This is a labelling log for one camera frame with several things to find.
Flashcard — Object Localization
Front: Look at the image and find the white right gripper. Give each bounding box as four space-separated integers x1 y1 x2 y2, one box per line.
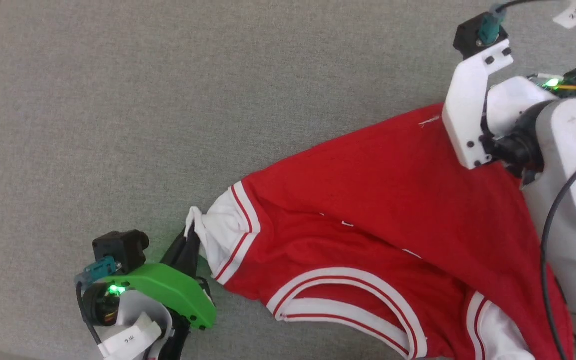
441 39 576 171

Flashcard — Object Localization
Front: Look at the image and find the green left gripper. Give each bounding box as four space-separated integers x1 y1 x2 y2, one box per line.
81 225 217 331

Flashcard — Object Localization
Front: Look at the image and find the red basketball jersey white trim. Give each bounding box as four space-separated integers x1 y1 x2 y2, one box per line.
184 102 576 360

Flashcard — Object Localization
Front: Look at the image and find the left camera cable teal plug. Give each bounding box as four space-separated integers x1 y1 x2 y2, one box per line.
74 255 119 351

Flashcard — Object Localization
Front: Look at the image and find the camera cable teal plug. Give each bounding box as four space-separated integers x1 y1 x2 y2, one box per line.
74 255 119 351
477 0 576 46

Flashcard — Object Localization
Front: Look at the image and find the right camera cable teal plug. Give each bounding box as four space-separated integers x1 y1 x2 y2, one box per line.
477 0 576 46

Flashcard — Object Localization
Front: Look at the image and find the white left cable label tag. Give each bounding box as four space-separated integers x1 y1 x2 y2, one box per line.
99 312 163 360

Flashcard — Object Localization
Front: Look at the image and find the white cable label tag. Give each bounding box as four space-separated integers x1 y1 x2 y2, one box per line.
552 0 576 30
99 312 163 360

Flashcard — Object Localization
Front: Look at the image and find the white right cable label tag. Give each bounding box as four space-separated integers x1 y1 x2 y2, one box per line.
552 0 576 30

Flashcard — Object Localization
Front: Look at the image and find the black cable along right arm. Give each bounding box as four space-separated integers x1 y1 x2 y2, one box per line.
539 146 576 360

